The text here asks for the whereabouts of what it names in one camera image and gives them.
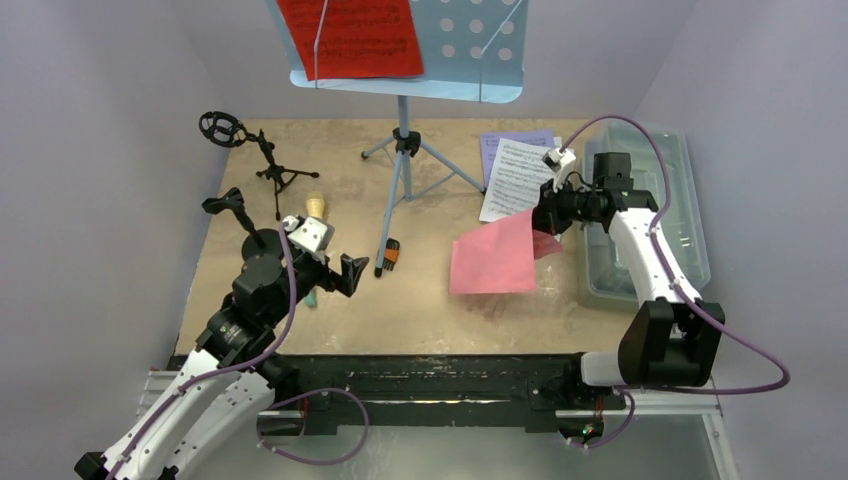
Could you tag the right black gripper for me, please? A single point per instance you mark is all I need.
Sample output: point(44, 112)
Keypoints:
point(547, 216)

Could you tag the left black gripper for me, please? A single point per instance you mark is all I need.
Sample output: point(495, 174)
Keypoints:
point(349, 272)

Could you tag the white sheet music page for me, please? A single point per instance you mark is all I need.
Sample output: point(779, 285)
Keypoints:
point(515, 179)

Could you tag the red sheet music page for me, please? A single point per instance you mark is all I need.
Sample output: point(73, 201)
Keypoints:
point(499, 257)

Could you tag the beige microphone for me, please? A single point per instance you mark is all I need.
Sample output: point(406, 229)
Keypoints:
point(315, 205)

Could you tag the black round-base mic stand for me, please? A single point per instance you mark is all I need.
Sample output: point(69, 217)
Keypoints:
point(264, 241)

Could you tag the purple sheet music page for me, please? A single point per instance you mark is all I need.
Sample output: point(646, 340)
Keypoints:
point(489, 142)

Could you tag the blue music stand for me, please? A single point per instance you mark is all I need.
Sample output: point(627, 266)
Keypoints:
point(471, 50)

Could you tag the bright red sheet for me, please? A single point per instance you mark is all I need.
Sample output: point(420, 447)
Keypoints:
point(354, 39)

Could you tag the green microphone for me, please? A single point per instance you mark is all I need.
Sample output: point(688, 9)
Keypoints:
point(311, 300)

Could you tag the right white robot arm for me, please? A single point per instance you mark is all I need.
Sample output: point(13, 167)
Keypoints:
point(674, 337)

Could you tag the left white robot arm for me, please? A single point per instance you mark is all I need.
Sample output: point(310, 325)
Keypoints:
point(231, 376)

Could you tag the orange hex key set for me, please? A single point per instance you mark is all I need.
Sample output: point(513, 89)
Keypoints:
point(390, 257)

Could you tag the clear plastic storage box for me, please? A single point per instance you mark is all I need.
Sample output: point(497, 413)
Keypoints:
point(604, 281)

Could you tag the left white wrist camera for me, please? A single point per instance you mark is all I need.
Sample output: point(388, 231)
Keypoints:
point(309, 234)

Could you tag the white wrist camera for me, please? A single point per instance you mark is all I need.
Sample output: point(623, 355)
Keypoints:
point(561, 162)
point(309, 234)

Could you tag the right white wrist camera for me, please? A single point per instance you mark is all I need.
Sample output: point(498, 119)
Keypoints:
point(561, 162)

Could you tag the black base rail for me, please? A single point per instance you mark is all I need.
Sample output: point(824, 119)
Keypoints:
point(316, 394)

